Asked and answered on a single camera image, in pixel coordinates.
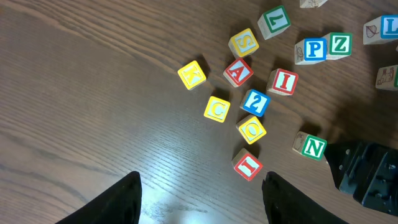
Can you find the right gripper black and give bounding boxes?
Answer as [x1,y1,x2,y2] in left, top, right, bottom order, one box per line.
[262,141,397,224]

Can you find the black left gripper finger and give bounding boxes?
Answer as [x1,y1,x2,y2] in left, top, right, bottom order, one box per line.
[57,171,142,224]

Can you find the green N block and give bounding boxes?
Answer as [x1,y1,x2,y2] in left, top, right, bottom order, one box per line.
[292,131,328,161]

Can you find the red I block lower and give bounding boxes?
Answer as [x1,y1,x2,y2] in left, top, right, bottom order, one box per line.
[231,148,263,181]

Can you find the red i block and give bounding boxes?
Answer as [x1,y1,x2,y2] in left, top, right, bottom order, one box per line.
[266,68,299,96]
[231,148,263,181]

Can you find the yellow O block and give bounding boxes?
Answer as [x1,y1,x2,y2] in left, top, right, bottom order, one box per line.
[236,115,267,144]

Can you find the blue 2 block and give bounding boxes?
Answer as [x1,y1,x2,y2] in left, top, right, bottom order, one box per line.
[240,89,271,117]

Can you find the yellow C block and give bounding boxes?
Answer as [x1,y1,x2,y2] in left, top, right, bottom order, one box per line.
[203,96,231,123]

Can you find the red I block upper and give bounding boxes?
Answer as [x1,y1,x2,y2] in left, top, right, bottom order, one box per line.
[266,68,299,96]

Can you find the red A block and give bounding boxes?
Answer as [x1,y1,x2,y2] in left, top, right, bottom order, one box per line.
[223,58,254,87]

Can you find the yellow K block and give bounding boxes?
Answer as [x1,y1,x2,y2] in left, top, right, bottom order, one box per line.
[177,60,206,90]

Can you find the blue P block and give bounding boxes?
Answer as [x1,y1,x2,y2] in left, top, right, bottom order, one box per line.
[294,38,327,65]

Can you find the green B block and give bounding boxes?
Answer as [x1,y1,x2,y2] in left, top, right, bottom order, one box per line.
[375,65,397,91]

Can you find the yellow S block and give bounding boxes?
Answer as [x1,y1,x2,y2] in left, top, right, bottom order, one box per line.
[228,28,259,58]

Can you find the green Z block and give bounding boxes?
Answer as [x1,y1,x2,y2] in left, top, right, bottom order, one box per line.
[324,32,353,60]

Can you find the green 7 block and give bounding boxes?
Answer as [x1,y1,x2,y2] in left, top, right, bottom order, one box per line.
[257,5,291,40]

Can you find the blue L block left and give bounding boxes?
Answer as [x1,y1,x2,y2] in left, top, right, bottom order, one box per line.
[363,14,398,45]

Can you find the yellow block top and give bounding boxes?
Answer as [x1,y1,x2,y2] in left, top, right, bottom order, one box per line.
[299,0,328,8]

